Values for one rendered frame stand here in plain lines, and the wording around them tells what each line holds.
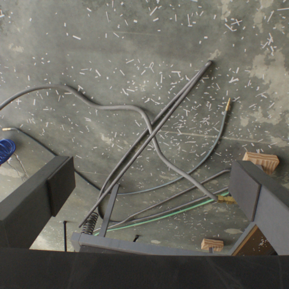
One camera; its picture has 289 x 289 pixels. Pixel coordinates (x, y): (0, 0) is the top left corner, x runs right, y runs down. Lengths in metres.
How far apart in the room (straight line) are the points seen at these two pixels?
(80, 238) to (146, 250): 0.24
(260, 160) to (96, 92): 0.86
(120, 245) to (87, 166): 0.69
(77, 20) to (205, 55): 0.50
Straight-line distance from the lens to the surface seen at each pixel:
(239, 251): 1.41
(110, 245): 0.81
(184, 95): 0.88
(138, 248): 0.80
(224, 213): 1.62
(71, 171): 0.16
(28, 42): 1.08
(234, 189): 0.17
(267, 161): 1.20
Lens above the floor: 0.85
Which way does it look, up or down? 49 degrees down
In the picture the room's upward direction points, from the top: 168 degrees counter-clockwise
